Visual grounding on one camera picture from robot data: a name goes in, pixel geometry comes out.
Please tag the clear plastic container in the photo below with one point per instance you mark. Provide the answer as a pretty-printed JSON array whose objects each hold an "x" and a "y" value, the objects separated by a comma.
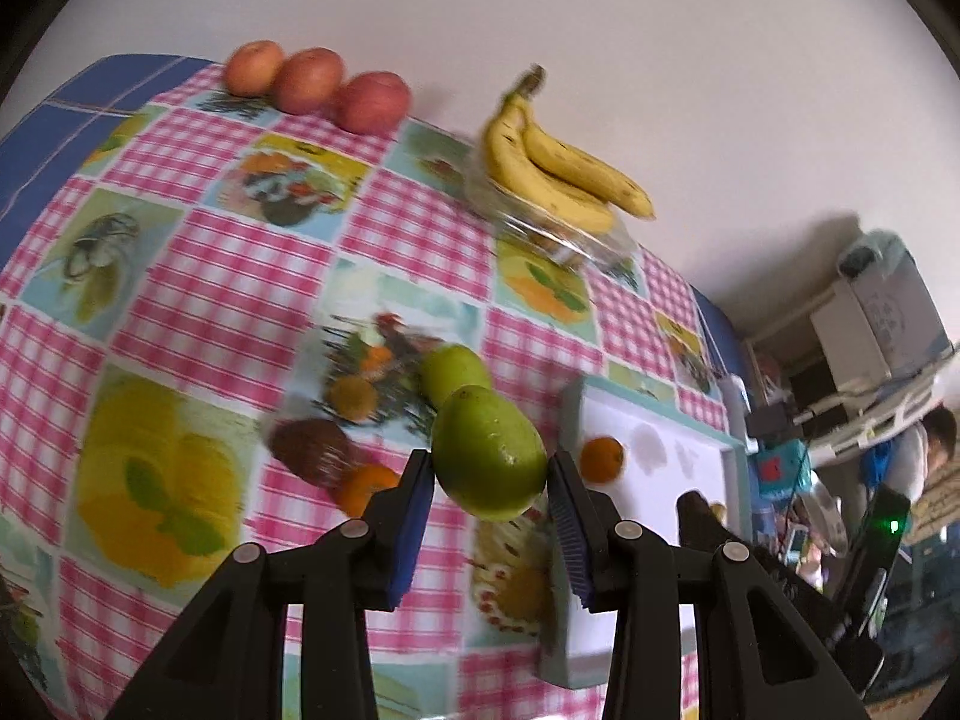
[{"x": 570, "y": 244}]

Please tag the pink plaid fruit-print tablecloth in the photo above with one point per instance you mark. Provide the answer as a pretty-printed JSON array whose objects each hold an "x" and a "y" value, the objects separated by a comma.
[{"x": 210, "y": 292}]

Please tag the orange tangerine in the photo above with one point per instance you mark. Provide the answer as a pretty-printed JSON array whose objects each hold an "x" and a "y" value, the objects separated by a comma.
[
  {"x": 602, "y": 460},
  {"x": 365, "y": 487}
]

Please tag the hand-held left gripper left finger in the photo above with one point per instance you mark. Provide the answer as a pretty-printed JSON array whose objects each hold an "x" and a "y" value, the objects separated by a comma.
[{"x": 409, "y": 532}]

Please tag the teal box red mark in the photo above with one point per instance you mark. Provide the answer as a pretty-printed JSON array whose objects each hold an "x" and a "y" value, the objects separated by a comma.
[{"x": 780, "y": 469}]

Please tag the white tray teal rim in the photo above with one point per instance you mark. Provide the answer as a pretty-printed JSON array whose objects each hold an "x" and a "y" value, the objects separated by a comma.
[{"x": 660, "y": 465}]

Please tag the dark brown date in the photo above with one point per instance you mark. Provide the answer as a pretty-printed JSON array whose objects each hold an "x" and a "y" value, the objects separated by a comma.
[{"x": 311, "y": 450}]

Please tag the blue tablecloth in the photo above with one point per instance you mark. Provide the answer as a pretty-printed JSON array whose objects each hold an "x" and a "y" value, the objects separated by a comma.
[{"x": 67, "y": 112}]

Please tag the small white object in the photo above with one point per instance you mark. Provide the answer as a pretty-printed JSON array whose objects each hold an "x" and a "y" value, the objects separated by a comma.
[{"x": 733, "y": 405}]

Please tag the yellow spotted banana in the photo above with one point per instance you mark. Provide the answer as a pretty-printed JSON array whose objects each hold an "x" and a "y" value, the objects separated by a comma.
[
  {"x": 585, "y": 169},
  {"x": 525, "y": 180}
]

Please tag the pale red apple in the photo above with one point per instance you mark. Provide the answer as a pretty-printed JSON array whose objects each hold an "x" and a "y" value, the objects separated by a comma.
[{"x": 255, "y": 67}]

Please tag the black device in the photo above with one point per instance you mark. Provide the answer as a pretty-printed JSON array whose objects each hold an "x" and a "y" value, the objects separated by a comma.
[{"x": 771, "y": 417}]

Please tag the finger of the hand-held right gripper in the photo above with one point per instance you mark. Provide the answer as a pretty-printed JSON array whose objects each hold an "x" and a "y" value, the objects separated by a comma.
[{"x": 697, "y": 516}]

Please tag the green mango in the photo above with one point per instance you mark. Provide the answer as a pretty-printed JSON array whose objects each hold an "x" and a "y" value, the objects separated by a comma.
[
  {"x": 454, "y": 373},
  {"x": 489, "y": 463}
]

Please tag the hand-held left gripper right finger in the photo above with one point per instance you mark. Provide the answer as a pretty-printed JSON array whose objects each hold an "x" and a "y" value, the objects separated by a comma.
[{"x": 570, "y": 525}]

